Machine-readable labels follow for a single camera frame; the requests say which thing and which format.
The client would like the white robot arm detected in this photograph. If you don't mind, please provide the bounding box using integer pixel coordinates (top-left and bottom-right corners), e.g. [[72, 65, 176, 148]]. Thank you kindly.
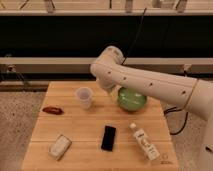
[[90, 46, 213, 171]]

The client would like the red-brown small object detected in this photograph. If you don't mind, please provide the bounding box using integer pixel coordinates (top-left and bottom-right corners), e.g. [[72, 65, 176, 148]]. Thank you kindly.
[[42, 106, 64, 115]]

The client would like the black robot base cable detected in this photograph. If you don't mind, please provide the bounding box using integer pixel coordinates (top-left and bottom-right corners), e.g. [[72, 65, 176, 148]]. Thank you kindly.
[[163, 106, 190, 136]]

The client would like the black rectangular block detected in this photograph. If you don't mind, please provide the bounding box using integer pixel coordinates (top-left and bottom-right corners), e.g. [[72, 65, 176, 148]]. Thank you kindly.
[[101, 126, 116, 151]]

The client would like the black hanging cable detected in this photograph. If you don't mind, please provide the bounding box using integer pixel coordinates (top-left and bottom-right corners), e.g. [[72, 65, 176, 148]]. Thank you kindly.
[[121, 7, 148, 66]]

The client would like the grey metal rail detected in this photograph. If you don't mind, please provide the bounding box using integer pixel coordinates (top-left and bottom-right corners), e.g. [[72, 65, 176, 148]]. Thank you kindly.
[[0, 57, 213, 74]]

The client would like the green bowl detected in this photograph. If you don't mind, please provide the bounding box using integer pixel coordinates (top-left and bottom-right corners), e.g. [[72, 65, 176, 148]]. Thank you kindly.
[[117, 87, 147, 112]]

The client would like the white plastic bottle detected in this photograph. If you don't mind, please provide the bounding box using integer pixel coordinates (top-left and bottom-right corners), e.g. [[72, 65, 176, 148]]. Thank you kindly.
[[130, 123, 160, 161]]

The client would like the white small box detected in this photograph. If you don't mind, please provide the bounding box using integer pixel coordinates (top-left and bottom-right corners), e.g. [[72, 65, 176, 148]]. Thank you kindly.
[[49, 135, 72, 160]]

